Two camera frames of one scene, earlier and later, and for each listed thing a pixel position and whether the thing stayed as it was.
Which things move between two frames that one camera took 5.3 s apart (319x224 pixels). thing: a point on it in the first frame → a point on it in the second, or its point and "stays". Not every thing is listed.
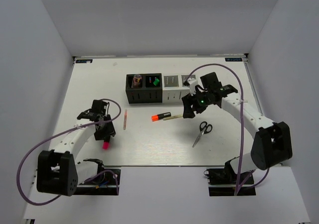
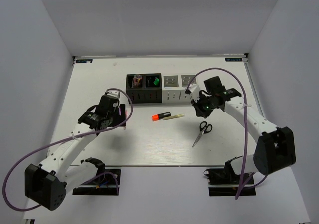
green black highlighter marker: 155,82 stays
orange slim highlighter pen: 125,119 stays
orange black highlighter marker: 160,116 stays
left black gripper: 110,130 → 119,118
